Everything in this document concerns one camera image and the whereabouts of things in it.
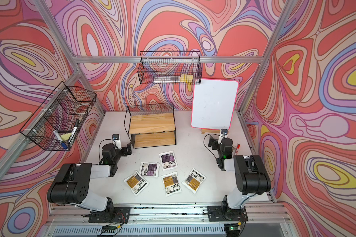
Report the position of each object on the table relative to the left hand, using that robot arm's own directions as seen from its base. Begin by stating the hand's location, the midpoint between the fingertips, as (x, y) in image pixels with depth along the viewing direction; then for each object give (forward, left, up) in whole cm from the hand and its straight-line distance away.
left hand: (124, 143), depth 94 cm
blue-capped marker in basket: (-12, +22, +21) cm, 33 cm away
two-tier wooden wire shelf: (+9, -17, +7) cm, 20 cm away
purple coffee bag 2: (-15, -17, -6) cm, 24 cm away
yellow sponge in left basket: (-9, +21, +20) cm, 31 cm away
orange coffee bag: (-24, -11, -5) cm, 27 cm away
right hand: (+3, -61, 0) cm, 61 cm away
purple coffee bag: (-10, -28, -5) cm, 30 cm away
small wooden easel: (+10, -55, 0) cm, 56 cm away
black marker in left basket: (-9, +14, +25) cm, 30 cm away
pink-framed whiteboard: (+20, -58, +16) cm, 64 cm away
